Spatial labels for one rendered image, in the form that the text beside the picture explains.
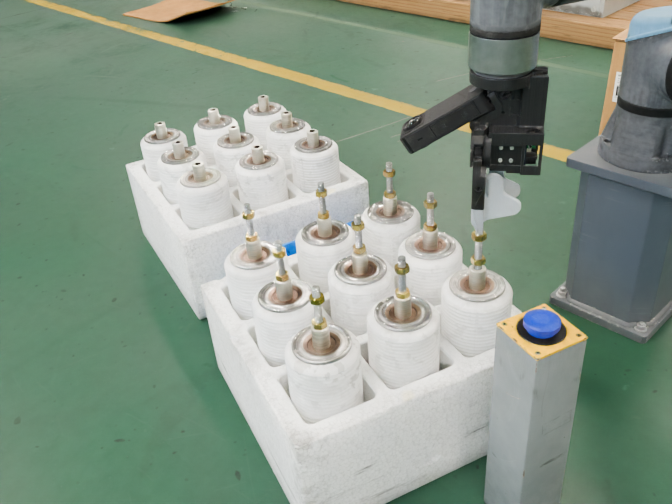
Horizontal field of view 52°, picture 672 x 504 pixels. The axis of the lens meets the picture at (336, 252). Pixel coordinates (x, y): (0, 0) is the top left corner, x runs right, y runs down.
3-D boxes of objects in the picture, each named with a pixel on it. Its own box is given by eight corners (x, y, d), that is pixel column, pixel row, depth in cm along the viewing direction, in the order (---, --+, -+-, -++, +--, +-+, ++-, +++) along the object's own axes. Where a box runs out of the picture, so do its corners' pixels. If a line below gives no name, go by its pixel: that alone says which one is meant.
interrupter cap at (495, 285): (506, 305, 91) (507, 301, 91) (448, 303, 92) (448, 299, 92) (503, 272, 97) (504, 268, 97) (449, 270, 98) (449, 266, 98)
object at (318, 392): (330, 407, 102) (320, 311, 92) (380, 439, 96) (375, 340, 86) (283, 447, 96) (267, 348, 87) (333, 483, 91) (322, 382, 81)
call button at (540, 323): (542, 317, 79) (544, 303, 78) (567, 337, 76) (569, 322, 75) (514, 329, 77) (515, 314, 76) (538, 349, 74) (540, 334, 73)
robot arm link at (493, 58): (467, 40, 73) (470, 19, 80) (466, 83, 75) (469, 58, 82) (541, 40, 71) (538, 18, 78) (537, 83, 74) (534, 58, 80)
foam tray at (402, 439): (408, 296, 135) (407, 216, 125) (542, 428, 105) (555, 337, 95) (217, 366, 122) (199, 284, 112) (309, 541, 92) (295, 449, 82)
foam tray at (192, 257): (292, 186, 177) (284, 120, 167) (372, 255, 147) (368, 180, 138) (143, 233, 162) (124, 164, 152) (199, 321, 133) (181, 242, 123)
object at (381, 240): (409, 323, 117) (407, 232, 107) (357, 311, 121) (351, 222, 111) (428, 291, 124) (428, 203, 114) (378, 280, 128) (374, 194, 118)
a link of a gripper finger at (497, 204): (518, 246, 86) (524, 178, 81) (469, 244, 87) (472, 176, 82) (517, 233, 88) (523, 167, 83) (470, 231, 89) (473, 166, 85)
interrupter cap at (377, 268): (364, 251, 104) (364, 247, 104) (397, 272, 99) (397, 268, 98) (324, 270, 101) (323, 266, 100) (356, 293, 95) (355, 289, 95)
